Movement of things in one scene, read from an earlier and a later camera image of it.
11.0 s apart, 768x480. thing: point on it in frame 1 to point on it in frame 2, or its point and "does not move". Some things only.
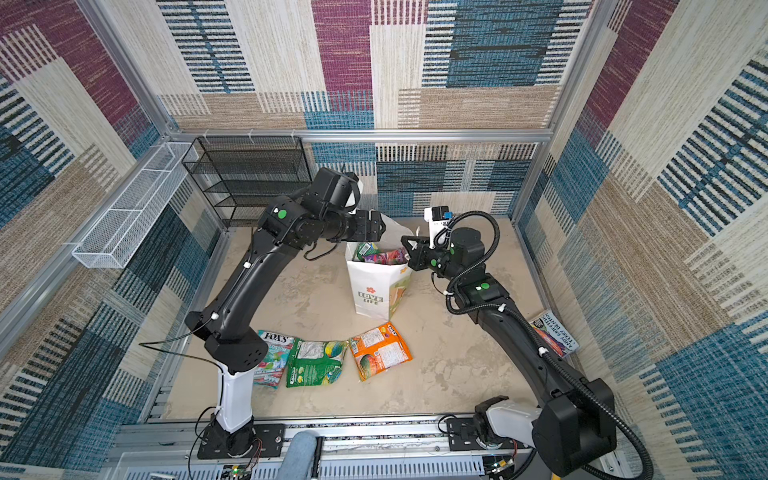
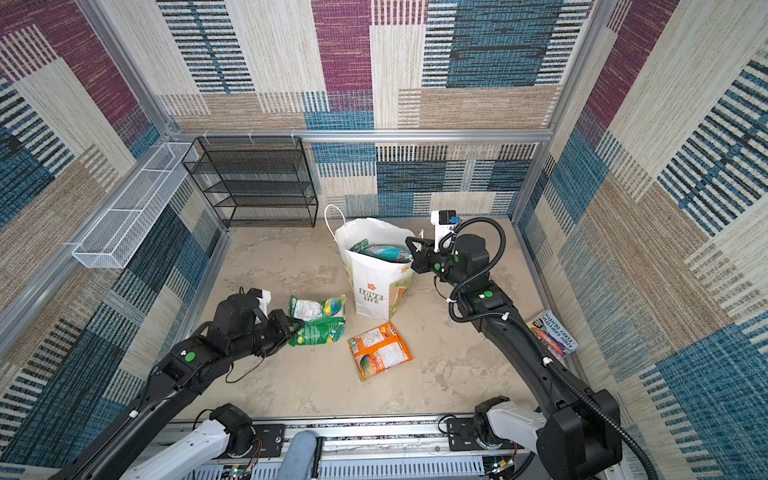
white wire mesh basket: x=122 y=236 does not move
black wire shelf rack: x=241 y=173 does not move
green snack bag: x=312 y=363 to x=324 y=321
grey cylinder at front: x=299 y=459 does not move
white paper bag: x=378 y=286 does not move
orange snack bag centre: x=377 y=350 does not move
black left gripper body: x=357 y=229 to x=278 y=333
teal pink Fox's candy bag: x=274 y=361 to x=388 y=253
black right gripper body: x=436 y=259 does not move
